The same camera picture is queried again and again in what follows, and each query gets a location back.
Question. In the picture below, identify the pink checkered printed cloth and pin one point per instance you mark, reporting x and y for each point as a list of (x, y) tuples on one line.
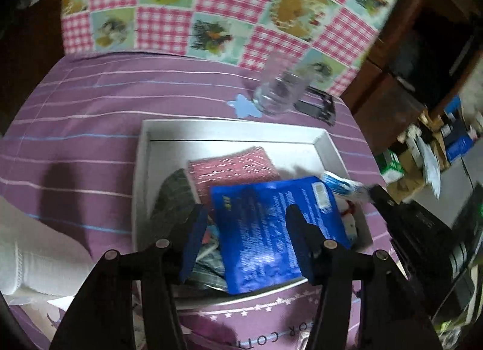
[(234, 3)]

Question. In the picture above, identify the white paper towel roll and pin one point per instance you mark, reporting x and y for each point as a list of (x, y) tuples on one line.
[(37, 255)]

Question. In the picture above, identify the brown cardboard box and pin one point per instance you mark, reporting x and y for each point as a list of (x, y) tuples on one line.
[(409, 188)]

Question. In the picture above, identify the grey plaid cloth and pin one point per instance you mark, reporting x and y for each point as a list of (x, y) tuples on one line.
[(173, 195)]

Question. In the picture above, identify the blue white striped packet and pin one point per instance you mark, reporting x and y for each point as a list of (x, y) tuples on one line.
[(339, 184)]

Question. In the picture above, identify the light blue paper shape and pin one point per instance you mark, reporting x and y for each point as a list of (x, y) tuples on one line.
[(243, 106)]

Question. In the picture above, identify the purple striped tablecloth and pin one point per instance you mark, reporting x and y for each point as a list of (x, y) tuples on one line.
[(75, 138)]

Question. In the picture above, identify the brown wooden cabinet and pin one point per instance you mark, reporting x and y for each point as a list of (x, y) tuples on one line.
[(396, 89)]

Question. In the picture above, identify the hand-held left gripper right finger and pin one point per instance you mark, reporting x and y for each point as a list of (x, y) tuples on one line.
[(298, 240)]

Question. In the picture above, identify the red knitted cloth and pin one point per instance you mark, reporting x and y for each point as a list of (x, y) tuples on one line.
[(234, 171)]

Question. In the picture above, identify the blue packet with white label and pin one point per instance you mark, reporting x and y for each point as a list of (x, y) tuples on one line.
[(264, 229)]

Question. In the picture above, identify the white plastic bag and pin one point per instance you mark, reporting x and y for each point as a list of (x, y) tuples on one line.
[(430, 169)]

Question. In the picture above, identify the clear glass cup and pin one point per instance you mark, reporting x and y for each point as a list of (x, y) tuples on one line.
[(281, 89)]

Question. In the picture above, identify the white shallow box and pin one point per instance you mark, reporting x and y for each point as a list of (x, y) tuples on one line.
[(162, 146)]

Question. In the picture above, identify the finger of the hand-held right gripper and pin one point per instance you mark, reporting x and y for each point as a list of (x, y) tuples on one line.
[(379, 195)]

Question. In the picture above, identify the green white carton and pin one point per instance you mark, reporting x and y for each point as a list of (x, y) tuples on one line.
[(392, 167)]

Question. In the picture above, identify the blue box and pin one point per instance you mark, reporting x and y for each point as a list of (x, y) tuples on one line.
[(458, 138)]

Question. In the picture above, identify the white plush dog toy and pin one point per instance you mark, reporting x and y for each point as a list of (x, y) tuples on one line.
[(349, 218)]

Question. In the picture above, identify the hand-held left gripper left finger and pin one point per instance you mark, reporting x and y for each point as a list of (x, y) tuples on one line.
[(194, 240)]

